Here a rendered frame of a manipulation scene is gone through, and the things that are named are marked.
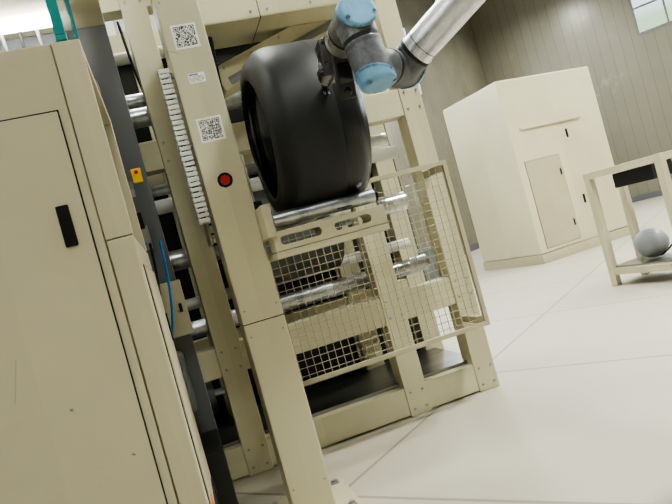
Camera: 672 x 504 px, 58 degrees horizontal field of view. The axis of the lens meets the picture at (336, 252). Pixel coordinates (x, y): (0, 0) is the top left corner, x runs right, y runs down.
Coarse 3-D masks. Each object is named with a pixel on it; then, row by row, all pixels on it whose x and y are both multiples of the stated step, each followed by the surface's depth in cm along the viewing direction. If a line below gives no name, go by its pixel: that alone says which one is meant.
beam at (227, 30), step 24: (216, 0) 213; (240, 0) 215; (264, 0) 218; (288, 0) 220; (312, 0) 222; (336, 0) 225; (216, 24) 213; (240, 24) 219; (264, 24) 225; (288, 24) 231; (216, 48) 235
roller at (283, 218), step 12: (360, 192) 188; (372, 192) 188; (312, 204) 184; (324, 204) 184; (336, 204) 185; (348, 204) 186; (360, 204) 188; (276, 216) 180; (288, 216) 181; (300, 216) 182; (312, 216) 184
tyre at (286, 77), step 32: (256, 64) 181; (288, 64) 176; (256, 96) 215; (288, 96) 172; (320, 96) 174; (256, 128) 220; (288, 128) 172; (320, 128) 173; (352, 128) 176; (256, 160) 215; (288, 160) 175; (320, 160) 176; (352, 160) 180; (288, 192) 183; (320, 192) 183; (352, 192) 189
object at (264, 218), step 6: (264, 204) 176; (258, 210) 179; (264, 210) 175; (270, 210) 178; (258, 216) 182; (264, 216) 175; (270, 216) 176; (258, 222) 185; (264, 222) 175; (270, 222) 176; (264, 228) 177; (270, 228) 176; (264, 234) 180; (270, 234) 176; (276, 234) 176; (264, 240) 184
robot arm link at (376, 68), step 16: (368, 32) 139; (352, 48) 140; (368, 48) 138; (384, 48) 141; (352, 64) 141; (368, 64) 138; (384, 64) 138; (400, 64) 145; (368, 80) 139; (384, 80) 140
